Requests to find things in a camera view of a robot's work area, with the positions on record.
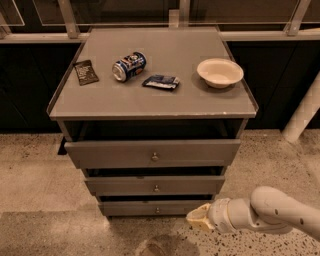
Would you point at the grey bottom drawer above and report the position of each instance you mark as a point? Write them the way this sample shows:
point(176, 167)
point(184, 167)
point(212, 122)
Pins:
point(149, 208)

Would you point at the grey drawer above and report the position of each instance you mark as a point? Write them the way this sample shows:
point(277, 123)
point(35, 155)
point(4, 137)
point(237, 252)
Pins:
point(154, 185)
point(152, 153)
point(149, 208)

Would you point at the white paper bowl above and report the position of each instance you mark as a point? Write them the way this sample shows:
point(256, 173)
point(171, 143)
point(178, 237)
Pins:
point(220, 73)

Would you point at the blue soda can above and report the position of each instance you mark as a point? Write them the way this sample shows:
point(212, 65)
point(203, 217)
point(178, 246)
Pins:
point(129, 66)

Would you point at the blue white snack packet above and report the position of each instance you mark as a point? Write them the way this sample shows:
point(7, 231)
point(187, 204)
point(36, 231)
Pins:
point(162, 82)

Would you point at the grey top drawer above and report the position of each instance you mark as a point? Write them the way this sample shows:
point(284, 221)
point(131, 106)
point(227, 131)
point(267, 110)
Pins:
point(152, 153)

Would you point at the dark brown snack packet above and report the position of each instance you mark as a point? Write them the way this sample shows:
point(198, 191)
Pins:
point(85, 72)

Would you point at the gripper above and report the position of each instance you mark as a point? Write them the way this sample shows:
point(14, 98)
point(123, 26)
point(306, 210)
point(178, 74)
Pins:
point(218, 215)

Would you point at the grey drawer cabinet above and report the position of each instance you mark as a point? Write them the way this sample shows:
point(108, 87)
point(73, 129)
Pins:
point(110, 110)

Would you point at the white diagonal post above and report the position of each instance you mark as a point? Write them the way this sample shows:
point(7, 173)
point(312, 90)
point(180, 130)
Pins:
point(304, 113)

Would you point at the grey middle drawer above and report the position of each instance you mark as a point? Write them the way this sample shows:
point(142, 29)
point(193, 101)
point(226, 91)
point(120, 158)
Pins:
point(154, 185)

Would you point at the metal window rail frame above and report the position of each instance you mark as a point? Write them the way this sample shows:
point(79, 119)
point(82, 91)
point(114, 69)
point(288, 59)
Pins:
point(296, 28)

